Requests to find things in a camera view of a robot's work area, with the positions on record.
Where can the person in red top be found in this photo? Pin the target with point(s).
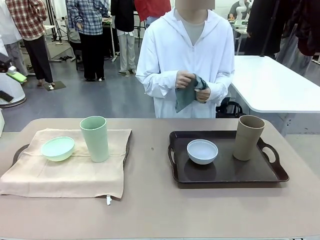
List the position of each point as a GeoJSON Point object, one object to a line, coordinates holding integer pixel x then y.
{"type": "Point", "coordinates": [150, 8]}

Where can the teal cloth mat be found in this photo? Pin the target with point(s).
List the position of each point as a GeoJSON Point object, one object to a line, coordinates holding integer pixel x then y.
{"type": "Point", "coordinates": [185, 97]}

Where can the person's right forearm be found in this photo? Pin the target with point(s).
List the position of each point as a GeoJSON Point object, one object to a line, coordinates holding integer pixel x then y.
{"type": "Point", "coordinates": [157, 83]}

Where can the beige cloth mat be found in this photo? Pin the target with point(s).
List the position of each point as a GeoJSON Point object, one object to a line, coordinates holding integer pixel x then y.
{"type": "Point", "coordinates": [62, 175]}

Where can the black backpack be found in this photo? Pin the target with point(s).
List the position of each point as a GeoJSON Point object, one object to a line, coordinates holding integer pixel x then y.
{"type": "Point", "coordinates": [231, 110]}

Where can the pale green tall cup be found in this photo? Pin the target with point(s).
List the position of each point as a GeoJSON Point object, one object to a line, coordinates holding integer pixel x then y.
{"type": "Point", "coordinates": [96, 142]}

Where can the person's left hand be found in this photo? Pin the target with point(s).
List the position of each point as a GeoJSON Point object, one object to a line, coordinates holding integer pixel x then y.
{"type": "Point", "coordinates": [203, 95]}

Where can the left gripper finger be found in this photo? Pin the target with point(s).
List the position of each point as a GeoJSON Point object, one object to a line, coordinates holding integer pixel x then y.
{"type": "Point", "coordinates": [17, 76]}
{"type": "Point", "coordinates": [5, 96]}

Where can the person in white coat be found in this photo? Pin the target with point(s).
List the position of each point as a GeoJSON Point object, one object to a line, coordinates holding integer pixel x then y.
{"type": "Point", "coordinates": [10, 37]}

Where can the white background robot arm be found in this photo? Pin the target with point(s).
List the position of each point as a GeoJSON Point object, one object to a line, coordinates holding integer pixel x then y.
{"type": "Point", "coordinates": [241, 10]}

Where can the black tripod stand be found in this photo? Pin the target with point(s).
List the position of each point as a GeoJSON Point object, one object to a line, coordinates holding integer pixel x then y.
{"type": "Point", "coordinates": [58, 27]}

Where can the pale green bowl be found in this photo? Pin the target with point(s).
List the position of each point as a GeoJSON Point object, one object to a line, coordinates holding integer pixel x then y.
{"type": "Point", "coordinates": [57, 152]}

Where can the black floor plate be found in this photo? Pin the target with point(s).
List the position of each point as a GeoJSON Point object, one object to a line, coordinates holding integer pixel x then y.
{"type": "Point", "coordinates": [56, 85]}

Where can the person in blue plaid shirt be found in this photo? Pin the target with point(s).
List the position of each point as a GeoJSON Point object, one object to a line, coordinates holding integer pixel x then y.
{"type": "Point", "coordinates": [87, 17]}

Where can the white table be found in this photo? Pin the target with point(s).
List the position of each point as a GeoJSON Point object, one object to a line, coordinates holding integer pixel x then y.
{"type": "Point", "coordinates": [275, 85]}

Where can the person's left forearm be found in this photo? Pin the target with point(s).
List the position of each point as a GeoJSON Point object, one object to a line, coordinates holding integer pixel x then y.
{"type": "Point", "coordinates": [221, 87]}

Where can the person in dark maroon jacket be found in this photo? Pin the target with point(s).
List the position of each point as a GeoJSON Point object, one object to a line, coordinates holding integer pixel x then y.
{"type": "Point", "coordinates": [308, 25]}

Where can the person's right hand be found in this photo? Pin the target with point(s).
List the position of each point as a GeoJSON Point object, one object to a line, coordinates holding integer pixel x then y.
{"type": "Point", "coordinates": [183, 78]}

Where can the person in black top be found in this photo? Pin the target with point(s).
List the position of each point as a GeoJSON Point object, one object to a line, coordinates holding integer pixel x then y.
{"type": "Point", "coordinates": [123, 15]}

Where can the white box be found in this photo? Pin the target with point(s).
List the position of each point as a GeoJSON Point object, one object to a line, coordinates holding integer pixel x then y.
{"type": "Point", "coordinates": [1, 122]}

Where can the pale blue-white bowl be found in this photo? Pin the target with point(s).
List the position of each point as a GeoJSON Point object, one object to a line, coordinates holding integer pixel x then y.
{"type": "Point", "coordinates": [202, 156]}

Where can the brown tall cup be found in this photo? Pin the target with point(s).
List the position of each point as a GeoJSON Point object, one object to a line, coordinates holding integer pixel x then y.
{"type": "Point", "coordinates": [246, 145]}

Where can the person in black coat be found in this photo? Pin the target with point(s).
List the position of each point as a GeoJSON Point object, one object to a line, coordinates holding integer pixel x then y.
{"type": "Point", "coordinates": [262, 25]}

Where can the person in white hoodie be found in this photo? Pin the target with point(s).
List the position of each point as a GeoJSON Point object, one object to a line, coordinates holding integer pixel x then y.
{"type": "Point", "coordinates": [170, 50]}

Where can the person in red plaid shirt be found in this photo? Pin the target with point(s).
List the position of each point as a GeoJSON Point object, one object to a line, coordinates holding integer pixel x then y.
{"type": "Point", "coordinates": [30, 20]}

